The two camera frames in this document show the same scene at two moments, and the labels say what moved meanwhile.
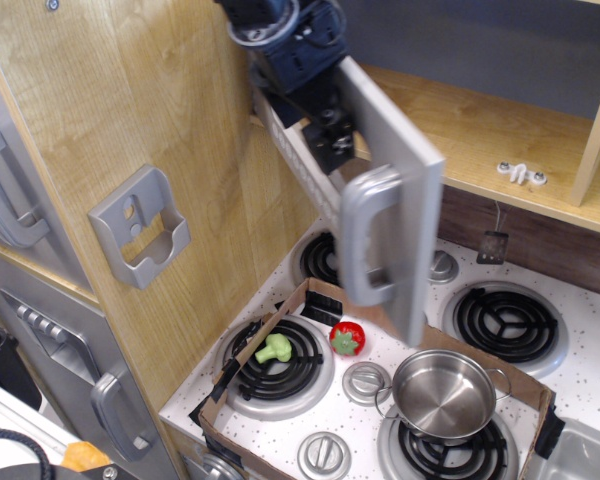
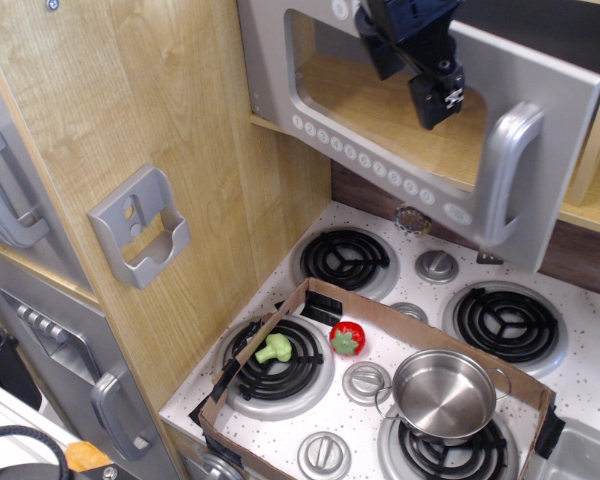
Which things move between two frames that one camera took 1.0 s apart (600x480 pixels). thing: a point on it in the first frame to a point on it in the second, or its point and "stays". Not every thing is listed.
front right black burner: x=402 y=455 stays
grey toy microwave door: x=381 y=183 to x=542 y=120
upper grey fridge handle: x=21 y=227 stays
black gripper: x=304 y=66 to x=416 y=34
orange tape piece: x=82 y=456 stays
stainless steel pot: x=444 y=394 stays
